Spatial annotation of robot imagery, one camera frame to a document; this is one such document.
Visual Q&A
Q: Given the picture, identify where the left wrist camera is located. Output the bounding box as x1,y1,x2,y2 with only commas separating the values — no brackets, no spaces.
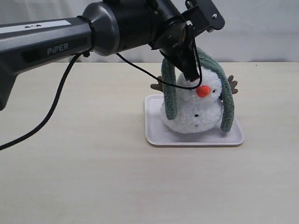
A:
182,0,226,37

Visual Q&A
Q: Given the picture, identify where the white rectangular tray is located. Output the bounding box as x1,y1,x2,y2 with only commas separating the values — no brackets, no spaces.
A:
144,94,245,148

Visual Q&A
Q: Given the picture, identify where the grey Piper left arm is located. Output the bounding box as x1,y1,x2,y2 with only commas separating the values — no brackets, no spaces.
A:
0,0,199,109

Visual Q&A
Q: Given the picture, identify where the green knitted scarf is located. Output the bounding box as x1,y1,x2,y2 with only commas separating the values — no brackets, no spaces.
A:
161,46,235,134

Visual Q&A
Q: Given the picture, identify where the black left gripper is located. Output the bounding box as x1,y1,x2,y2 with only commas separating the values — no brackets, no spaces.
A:
151,22,200,82

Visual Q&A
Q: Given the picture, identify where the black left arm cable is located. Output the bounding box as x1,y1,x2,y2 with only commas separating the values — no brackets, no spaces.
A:
0,21,204,151

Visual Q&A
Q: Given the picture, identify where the white plush snowman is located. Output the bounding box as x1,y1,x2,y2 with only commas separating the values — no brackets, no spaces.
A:
150,66,238,134

